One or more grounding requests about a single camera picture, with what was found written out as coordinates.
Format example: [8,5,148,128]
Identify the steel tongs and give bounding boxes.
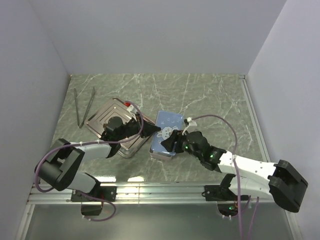
[73,86,97,130]

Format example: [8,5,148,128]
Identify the metal tin box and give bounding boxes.
[149,148,176,161]

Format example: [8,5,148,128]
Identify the aluminium right side rail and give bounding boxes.
[238,74,278,181]

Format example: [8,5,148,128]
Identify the metal tin lid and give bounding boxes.
[150,110,184,158]

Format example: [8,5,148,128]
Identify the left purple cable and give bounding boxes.
[34,99,145,222]

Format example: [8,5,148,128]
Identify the steel serving tray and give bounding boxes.
[86,97,151,158]

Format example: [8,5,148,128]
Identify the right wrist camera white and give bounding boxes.
[182,117,198,135]

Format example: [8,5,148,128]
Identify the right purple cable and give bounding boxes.
[191,114,261,240]

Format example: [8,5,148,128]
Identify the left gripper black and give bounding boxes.
[116,113,160,141]

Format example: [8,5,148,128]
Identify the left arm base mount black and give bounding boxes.
[70,184,117,222]

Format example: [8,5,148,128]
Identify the aluminium front rail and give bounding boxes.
[27,181,288,205]

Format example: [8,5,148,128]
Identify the purple cable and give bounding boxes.
[191,114,261,240]
[34,99,145,222]

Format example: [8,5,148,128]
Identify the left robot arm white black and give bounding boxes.
[35,114,161,201]

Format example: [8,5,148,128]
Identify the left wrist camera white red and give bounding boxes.
[124,101,138,119]

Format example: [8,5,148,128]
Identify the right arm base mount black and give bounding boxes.
[203,174,251,218]

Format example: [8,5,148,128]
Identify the aluminium rail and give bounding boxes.
[238,74,278,181]
[27,181,288,205]

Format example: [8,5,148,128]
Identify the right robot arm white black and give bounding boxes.
[161,130,308,213]

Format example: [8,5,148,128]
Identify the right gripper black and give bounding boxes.
[160,129,203,161]

